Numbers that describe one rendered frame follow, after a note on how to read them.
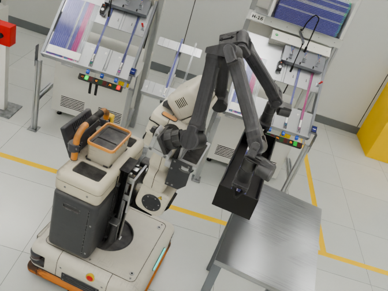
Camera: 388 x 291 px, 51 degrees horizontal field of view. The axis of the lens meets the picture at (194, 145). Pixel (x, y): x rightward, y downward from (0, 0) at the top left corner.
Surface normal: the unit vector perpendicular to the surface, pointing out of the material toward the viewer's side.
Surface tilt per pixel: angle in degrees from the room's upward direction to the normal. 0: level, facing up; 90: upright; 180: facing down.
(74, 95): 90
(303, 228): 0
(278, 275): 0
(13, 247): 0
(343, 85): 90
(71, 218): 90
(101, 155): 92
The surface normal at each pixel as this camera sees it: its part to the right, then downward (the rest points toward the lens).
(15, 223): 0.27, -0.80
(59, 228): -0.29, 0.46
